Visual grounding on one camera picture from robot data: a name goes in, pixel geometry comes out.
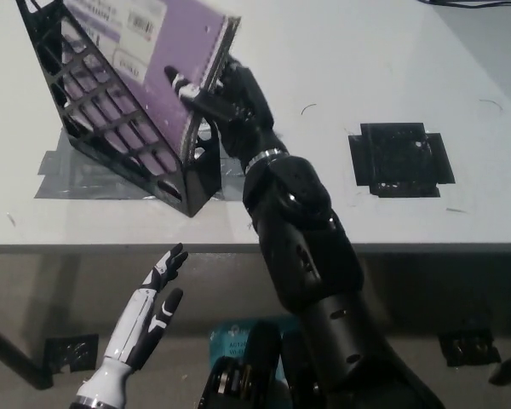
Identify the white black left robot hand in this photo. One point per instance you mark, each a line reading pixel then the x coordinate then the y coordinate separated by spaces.
pixel 140 328

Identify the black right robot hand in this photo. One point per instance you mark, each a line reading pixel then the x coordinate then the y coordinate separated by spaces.
pixel 242 119

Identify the purple spiral notebook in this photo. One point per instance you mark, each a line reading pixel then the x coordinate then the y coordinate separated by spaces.
pixel 174 47

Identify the black lattice file shelf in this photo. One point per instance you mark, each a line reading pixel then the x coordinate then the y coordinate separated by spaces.
pixel 202 187

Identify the black ribbed robot torso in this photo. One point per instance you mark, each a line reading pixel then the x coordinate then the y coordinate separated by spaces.
pixel 238 383

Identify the grey tape patch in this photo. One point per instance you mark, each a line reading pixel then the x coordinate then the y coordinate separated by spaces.
pixel 68 183

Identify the black tape square patch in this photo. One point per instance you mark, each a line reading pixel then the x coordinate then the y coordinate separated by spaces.
pixel 400 162

